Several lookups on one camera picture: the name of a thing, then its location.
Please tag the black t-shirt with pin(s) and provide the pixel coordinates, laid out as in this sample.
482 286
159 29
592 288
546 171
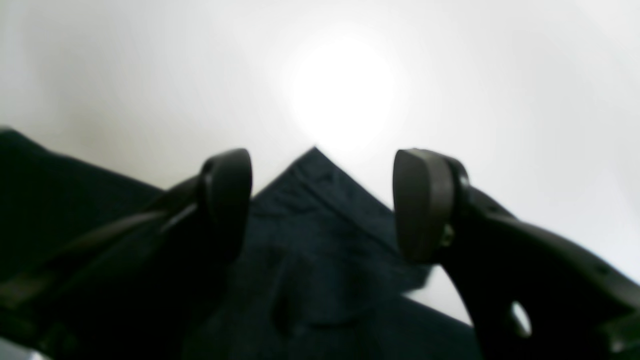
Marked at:
319 276

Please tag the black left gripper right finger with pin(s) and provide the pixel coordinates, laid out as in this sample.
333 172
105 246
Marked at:
530 294

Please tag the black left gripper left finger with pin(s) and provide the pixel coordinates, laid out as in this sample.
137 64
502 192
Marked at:
135 288

